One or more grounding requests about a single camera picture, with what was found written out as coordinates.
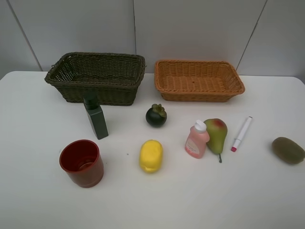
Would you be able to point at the brown kiwi fruit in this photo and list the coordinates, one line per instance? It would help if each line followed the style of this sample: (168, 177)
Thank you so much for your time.
(288, 150)

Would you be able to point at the pink soap bottle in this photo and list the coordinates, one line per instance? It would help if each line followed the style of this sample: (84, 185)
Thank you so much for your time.
(197, 139)

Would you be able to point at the dark green square bottle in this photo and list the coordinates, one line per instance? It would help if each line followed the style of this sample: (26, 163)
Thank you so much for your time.
(95, 115)

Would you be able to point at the red plastic cup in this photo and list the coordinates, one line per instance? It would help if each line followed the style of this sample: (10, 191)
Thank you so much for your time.
(82, 162)

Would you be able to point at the white pink marker pen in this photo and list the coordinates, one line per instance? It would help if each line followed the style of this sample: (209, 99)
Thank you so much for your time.
(241, 134)

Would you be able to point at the dark mangosteen fruit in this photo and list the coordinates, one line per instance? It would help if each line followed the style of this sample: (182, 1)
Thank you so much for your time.
(156, 116)

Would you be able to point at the green red pear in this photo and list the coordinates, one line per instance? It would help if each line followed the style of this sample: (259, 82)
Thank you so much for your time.
(217, 130)

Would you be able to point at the yellow soap box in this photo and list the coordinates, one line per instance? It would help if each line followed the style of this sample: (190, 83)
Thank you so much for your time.
(151, 156)

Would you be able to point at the orange wicker basket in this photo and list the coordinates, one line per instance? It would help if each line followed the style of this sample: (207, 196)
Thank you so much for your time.
(197, 81)

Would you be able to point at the dark brown wicker basket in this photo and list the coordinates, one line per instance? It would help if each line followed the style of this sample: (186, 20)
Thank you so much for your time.
(115, 77)

